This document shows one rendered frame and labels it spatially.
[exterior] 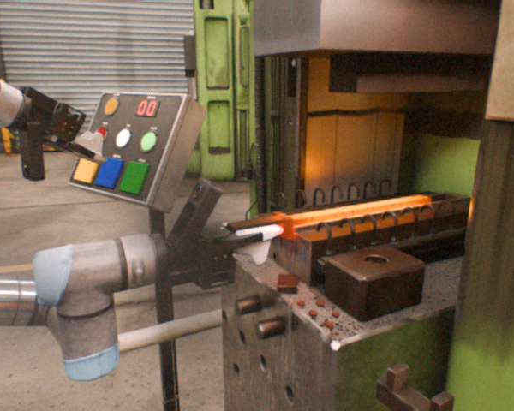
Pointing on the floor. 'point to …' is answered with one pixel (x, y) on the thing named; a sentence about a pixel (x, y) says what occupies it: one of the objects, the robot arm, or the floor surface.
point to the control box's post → (164, 320)
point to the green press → (220, 88)
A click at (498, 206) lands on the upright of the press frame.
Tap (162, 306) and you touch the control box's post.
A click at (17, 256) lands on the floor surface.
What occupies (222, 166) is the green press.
